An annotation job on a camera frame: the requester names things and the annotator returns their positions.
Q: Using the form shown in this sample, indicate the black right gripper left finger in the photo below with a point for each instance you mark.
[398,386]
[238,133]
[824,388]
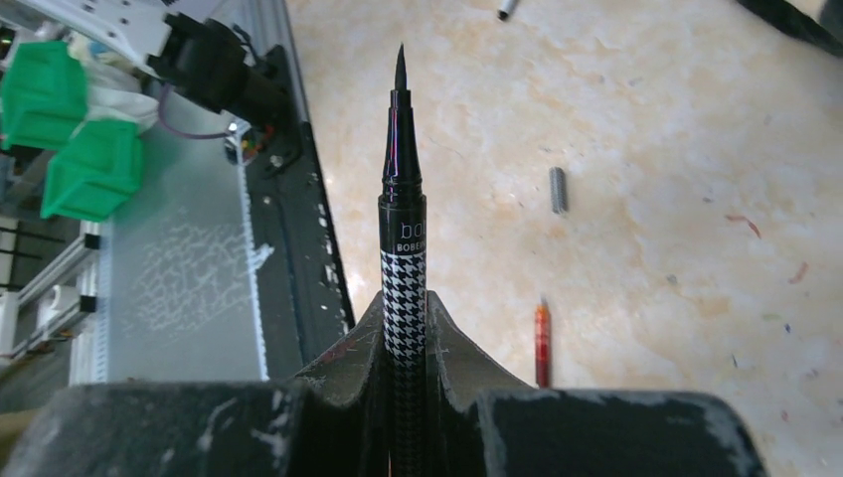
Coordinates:
[327,420]

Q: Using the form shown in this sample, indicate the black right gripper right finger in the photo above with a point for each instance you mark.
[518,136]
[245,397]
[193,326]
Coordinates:
[483,421]

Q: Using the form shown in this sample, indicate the grey checkered pen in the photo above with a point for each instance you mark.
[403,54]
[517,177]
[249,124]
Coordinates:
[402,228]

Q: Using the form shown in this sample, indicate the grey checkered pen cap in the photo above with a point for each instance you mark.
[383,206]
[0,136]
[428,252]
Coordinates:
[559,190]

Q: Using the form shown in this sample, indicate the white marker with black cap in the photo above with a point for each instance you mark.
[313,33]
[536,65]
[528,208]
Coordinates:
[506,9]

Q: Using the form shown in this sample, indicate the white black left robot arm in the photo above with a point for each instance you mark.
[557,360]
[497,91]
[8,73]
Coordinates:
[205,61]

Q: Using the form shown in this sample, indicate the red orange pen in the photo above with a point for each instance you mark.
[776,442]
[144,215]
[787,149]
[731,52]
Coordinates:
[542,344]

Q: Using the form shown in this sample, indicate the green storage bin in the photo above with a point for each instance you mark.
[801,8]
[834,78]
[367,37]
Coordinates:
[99,170]
[44,97]

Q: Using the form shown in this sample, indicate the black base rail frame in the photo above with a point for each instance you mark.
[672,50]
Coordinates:
[301,302]

